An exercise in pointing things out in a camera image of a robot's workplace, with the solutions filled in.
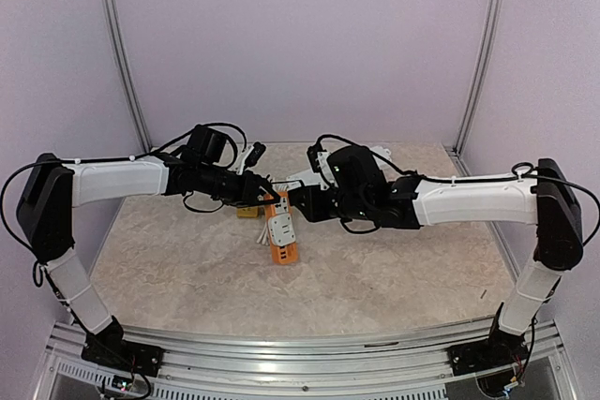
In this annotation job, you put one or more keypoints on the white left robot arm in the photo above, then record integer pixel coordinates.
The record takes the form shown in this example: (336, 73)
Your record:
(203, 160)

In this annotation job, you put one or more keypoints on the small circuit board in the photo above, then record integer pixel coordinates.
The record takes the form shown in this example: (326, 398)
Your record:
(118, 385)

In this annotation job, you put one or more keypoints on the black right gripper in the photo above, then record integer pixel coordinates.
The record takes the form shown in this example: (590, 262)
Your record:
(314, 210)

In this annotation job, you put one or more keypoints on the yellow cube socket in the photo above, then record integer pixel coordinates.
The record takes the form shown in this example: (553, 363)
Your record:
(248, 212)

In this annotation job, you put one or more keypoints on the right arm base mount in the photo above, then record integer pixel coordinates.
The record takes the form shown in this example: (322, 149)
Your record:
(482, 355)

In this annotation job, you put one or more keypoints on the aluminium front rail frame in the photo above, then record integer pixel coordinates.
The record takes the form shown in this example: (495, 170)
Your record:
(409, 365)

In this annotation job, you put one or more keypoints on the orange power strip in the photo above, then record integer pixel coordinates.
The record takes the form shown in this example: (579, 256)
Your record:
(280, 255)

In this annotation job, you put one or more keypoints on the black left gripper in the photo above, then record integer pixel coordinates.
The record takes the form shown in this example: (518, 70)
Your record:
(248, 190)

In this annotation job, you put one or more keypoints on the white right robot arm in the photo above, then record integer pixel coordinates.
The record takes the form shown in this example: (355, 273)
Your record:
(351, 186)

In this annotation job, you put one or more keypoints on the white plug adapter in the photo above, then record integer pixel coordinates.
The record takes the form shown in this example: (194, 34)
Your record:
(281, 230)

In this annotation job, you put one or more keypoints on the aluminium corner post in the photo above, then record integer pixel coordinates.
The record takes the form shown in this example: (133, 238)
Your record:
(483, 58)
(120, 58)

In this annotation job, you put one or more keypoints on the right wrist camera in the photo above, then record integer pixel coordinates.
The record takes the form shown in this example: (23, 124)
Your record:
(317, 158)

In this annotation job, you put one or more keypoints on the right aluminium corner post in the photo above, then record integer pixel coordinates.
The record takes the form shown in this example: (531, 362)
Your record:
(483, 58)

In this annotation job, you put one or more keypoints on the left aluminium corner post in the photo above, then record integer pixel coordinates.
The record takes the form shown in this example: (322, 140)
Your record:
(120, 58)

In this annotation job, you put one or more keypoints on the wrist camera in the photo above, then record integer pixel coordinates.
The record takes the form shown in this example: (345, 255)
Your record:
(250, 157)
(317, 158)

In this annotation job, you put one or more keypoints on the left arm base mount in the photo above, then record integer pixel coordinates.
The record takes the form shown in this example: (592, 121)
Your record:
(132, 357)

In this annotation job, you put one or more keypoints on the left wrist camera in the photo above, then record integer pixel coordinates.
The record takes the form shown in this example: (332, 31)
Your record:
(250, 157)

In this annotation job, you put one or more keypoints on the long white power strip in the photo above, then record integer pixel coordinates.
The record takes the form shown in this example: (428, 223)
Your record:
(308, 177)

